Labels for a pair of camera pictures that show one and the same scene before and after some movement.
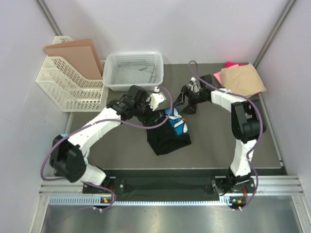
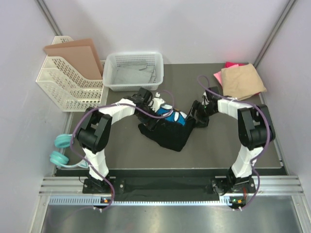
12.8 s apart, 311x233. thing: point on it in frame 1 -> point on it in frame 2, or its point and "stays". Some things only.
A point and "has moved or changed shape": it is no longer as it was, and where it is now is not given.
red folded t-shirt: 228,64 stays
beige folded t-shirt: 243,79 stays
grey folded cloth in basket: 134,72 stays
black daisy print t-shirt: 170,137 has moved or changed shape
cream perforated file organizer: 68,90 stays
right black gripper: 190,109 -> 203,122
